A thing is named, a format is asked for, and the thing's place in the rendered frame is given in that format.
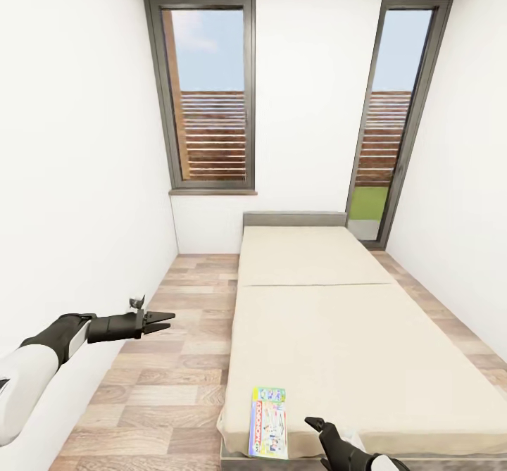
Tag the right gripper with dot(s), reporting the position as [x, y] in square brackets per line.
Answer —
[338, 451]

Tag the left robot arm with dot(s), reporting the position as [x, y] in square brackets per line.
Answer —
[26, 372]

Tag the board game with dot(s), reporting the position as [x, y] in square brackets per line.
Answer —
[268, 433]

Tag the fixed window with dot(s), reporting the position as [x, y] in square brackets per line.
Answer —
[204, 54]

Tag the bed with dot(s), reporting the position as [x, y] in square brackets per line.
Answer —
[317, 315]

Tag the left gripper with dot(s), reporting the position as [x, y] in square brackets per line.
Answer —
[131, 326]

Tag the door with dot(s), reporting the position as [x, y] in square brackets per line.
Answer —
[408, 39]

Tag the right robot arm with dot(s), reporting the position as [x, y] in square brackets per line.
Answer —
[348, 453]

